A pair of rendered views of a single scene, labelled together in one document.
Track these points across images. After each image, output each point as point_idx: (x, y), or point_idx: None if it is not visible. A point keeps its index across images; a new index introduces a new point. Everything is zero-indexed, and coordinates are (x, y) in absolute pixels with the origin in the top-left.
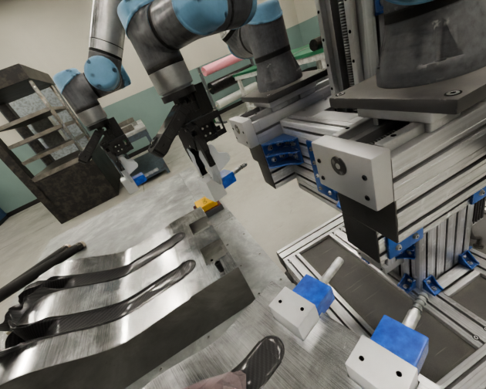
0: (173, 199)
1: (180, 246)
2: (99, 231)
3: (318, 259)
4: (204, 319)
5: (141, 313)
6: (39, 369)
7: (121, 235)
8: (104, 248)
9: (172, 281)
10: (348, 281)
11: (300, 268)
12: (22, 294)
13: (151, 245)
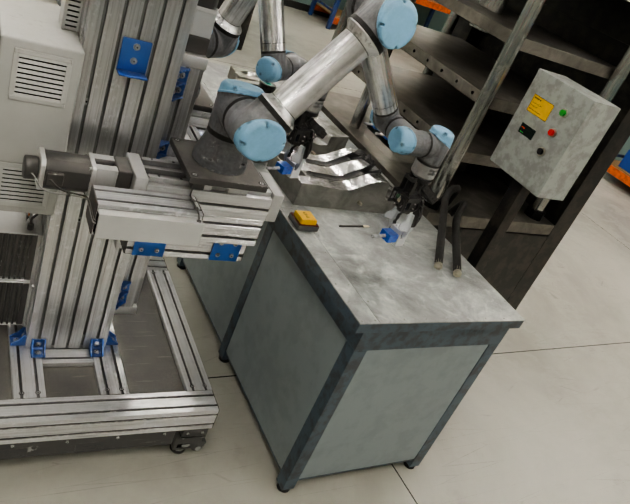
0: (355, 266)
1: (306, 168)
2: (439, 282)
3: (164, 376)
4: None
5: (314, 158)
6: (340, 149)
7: (395, 256)
8: (403, 251)
9: (305, 161)
10: (147, 340)
11: (194, 371)
12: (380, 169)
13: (328, 181)
